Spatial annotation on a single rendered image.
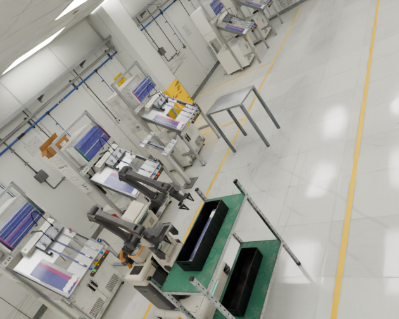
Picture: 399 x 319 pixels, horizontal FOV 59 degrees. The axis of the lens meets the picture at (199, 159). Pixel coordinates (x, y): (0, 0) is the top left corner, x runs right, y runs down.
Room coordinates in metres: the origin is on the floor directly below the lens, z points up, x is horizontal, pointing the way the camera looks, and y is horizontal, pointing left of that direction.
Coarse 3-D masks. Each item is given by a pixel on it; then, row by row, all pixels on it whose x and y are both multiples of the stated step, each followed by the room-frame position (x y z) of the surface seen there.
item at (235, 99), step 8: (248, 88) 4.73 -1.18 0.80; (224, 96) 5.11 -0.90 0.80; (232, 96) 4.87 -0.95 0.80; (240, 96) 4.67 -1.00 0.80; (256, 96) 4.71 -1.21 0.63; (216, 104) 5.05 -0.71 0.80; (224, 104) 4.82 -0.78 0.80; (232, 104) 4.60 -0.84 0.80; (240, 104) 4.45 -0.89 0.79; (264, 104) 4.69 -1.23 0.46; (208, 112) 4.99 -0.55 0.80; (216, 112) 4.83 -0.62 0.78; (272, 120) 4.71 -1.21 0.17; (216, 128) 5.00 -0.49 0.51; (240, 128) 5.24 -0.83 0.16; (256, 128) 4.45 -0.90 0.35; (224, 136) 4.99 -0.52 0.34
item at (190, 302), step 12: (216, 276) 2.65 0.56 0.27; (216, 288) 2.57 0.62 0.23; (180, 300) 2.69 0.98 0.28; (192, 300) 2.59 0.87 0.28; (204, 300) 2.49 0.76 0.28; (156, 312) 2.78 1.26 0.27; (168, 312) 2.66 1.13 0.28; (180, 312) 2.56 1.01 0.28; (192, 312) 2.46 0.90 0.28; (204, 312) 2.40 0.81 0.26
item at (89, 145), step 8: (96, 128) 5.09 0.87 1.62; (88, 136) 4.95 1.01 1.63; (96, 136) 5.02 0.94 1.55; (104, 136) 5.10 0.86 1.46; (80, 144) 4.83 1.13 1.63; (88, 144) 4.89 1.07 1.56; (96, 144) 4.96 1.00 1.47; (80, 152) 4.78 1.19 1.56; (88, 152) 4.83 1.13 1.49; (96, 152) 4.90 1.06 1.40; (88, 160) 4.78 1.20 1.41
